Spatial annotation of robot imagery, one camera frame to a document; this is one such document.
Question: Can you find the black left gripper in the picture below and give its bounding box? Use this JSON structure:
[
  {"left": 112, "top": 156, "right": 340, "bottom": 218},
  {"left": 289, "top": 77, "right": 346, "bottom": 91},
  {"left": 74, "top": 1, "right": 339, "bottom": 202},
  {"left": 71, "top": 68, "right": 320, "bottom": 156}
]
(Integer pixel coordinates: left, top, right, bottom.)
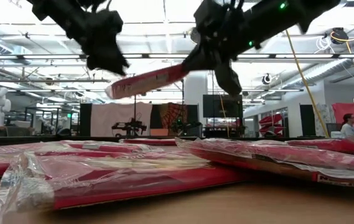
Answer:
[{"left": 81, "top": 8, "right": 131, "bottom": 77}]

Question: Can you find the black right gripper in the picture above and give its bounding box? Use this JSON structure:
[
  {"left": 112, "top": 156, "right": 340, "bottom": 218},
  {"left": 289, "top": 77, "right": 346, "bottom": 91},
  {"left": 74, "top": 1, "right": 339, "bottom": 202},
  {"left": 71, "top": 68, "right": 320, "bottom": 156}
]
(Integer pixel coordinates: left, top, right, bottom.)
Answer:
[{"left": 181, "top": 0, "right": 259, "bottom": 97}]

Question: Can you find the white building column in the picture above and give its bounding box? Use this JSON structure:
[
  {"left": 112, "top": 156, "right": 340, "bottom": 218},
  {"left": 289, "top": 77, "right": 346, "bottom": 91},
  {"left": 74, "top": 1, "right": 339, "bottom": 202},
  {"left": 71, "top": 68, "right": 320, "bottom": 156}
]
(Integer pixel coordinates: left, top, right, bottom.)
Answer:
[{"left": 184, "top": 71, "right": 208, "bottom": 138}]

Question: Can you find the large black monitor screen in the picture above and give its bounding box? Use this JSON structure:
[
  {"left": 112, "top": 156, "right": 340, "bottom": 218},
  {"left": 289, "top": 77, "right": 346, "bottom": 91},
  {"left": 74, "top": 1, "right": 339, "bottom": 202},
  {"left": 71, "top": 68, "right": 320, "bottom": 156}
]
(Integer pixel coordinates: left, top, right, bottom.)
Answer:
[{"left": 202, "top": 94, "right": 244, "bottom": 119}]

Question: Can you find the orange web pattern cloth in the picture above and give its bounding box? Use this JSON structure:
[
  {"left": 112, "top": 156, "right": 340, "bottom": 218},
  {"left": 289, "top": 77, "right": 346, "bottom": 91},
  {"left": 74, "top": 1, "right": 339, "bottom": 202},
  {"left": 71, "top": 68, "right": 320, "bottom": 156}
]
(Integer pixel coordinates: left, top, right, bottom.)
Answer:
[{"left": 159, "top": 102, "right": 189, "bottom": 136}]

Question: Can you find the white cloth backdrop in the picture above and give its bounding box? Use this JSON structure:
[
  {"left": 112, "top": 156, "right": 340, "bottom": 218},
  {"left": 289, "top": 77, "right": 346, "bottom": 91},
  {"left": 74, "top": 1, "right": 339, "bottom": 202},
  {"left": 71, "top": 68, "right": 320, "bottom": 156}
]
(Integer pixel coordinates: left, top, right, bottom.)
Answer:
[{"left": 90, "top": 102, "right": 153, "bottom": 137}]

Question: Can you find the black upright panel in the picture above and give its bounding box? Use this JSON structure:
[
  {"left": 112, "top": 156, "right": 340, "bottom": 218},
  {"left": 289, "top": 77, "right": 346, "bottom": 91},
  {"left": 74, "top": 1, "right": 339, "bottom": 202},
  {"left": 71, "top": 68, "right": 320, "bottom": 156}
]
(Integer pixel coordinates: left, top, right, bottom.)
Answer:
[{"left": 79, "top": 103, "right": 93, "bottom": 137}]

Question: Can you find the small orange box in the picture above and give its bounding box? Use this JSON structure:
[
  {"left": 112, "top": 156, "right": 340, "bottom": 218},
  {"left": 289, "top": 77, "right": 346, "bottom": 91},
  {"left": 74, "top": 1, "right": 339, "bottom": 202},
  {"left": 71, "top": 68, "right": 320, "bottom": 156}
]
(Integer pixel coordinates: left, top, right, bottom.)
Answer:
[{"left": 150, "top": 128, "right": 169, "bottom": 137}]

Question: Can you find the red cloth backdrop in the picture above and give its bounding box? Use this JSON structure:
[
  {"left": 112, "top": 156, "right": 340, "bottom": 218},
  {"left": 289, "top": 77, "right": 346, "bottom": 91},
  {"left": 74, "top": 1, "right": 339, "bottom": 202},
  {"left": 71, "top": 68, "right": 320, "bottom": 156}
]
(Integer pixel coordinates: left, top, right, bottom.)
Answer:
[{"left": 332, "top": 101, "right": 354, "bottom": 131}]

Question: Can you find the person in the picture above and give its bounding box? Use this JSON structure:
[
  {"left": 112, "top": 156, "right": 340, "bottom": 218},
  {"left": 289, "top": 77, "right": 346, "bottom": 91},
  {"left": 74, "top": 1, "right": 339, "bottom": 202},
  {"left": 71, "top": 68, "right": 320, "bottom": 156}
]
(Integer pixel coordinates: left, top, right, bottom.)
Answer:
[{"left": 340, "top": 113, "right": 354, "bottom": 138}]

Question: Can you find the red striped wall panel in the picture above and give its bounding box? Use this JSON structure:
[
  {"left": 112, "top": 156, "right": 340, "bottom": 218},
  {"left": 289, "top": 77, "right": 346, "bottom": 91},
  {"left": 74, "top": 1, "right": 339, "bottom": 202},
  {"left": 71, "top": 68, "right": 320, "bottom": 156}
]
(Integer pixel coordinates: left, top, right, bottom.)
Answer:
[{"left": 259, "top": 113, "right": 284, "bottom": 135}]

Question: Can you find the yellow hanging cable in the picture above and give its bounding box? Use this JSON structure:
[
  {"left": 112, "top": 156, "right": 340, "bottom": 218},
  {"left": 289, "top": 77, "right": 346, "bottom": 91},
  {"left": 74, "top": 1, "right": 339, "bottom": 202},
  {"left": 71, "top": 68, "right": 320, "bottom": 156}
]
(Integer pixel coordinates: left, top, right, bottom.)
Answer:
[{"left": 284, "top": 29, "right": 330, "bottom": 138}]

